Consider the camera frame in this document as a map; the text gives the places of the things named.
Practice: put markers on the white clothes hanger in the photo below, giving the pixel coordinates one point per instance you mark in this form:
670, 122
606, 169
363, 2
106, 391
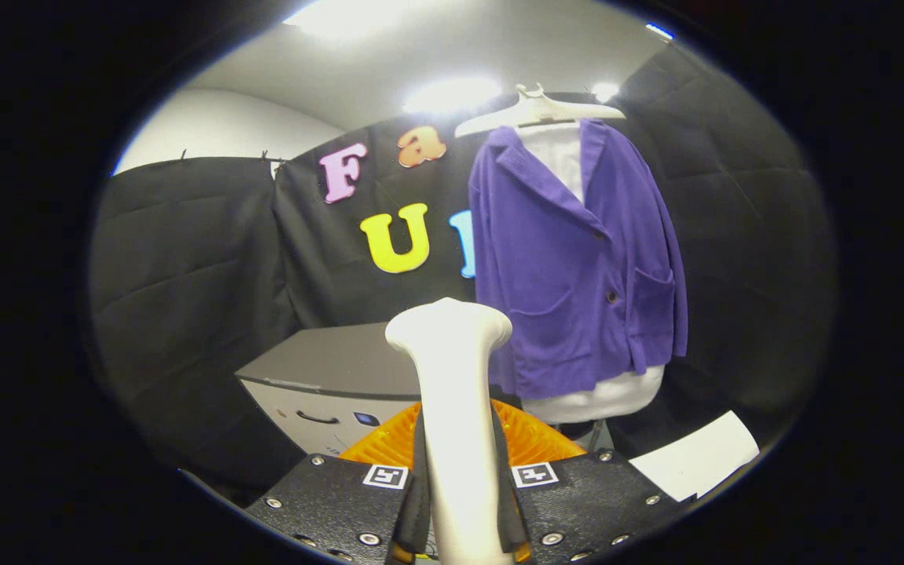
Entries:
538, 112

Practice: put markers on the white paper sheet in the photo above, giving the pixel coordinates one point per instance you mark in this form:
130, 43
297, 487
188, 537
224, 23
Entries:
695, 463

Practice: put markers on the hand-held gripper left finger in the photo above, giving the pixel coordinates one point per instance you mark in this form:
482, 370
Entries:
342, 502

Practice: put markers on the large square ceiling light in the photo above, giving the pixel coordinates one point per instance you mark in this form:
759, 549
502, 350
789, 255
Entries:
342, 16

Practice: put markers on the strip ceiling light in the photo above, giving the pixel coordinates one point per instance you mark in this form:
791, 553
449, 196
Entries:
659, 30

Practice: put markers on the white garment steamer head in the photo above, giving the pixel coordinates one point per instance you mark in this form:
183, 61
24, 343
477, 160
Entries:
456, 439

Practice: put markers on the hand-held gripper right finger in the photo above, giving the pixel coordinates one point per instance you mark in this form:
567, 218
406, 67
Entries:
585, 502

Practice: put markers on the grey cabinet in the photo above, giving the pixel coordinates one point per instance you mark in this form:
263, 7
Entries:
326, 361

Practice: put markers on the small ceiling light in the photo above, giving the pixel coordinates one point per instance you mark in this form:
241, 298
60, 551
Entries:
605, 91

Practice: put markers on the black backdrop cloth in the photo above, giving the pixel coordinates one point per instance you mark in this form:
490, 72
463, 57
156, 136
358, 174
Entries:
185, 275

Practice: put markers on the white shirt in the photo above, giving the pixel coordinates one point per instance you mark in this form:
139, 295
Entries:
601, 400

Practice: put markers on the grey metal stand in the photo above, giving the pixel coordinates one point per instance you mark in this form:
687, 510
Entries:
593, 435

